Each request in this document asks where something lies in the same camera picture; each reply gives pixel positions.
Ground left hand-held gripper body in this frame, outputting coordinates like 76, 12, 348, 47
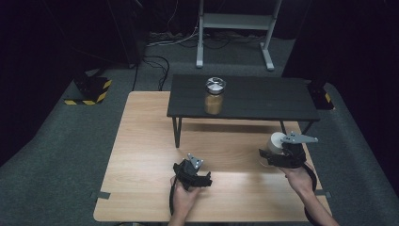
177, 153, 209, 191

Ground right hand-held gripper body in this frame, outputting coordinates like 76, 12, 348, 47
268, 131, 319, 170

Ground jar with white lid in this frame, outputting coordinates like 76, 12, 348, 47
259, 131, 287, 169

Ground black shelf with metal legs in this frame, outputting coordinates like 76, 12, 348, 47
166, 73, 321, 149

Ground glass jar with silver lid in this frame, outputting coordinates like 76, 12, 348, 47
203, 76, 227, 116

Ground person's left hand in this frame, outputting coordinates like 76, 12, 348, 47
169, 175, 201, 221

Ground person's right hand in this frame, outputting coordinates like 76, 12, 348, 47
279, 164, 316, 200

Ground yellow black striped stand base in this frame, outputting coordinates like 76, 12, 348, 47
63, 73, 113, 106
307, 79, 335, 111

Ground white metal stand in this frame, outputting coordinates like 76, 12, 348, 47
195, 0, 283, 72

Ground dark cabinet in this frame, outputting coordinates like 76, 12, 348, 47
106, 0, 149, 69

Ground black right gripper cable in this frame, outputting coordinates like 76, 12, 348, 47
301, 163, 318, 192

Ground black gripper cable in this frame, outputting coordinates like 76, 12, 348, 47
168, 180, 177, 217
301, 163, 318, 192

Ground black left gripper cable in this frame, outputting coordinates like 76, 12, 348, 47
168, 180, 177, 217

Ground straight black floor cable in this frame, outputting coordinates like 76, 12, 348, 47
131, 64, 140, 92

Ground looped black floor cable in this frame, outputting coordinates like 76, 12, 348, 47
142, 56, 170, 92

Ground black cables under stand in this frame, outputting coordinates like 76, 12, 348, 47
178, 31, 267, 51

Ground white floor cables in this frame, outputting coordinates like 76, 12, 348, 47
147, 12, 201, 48

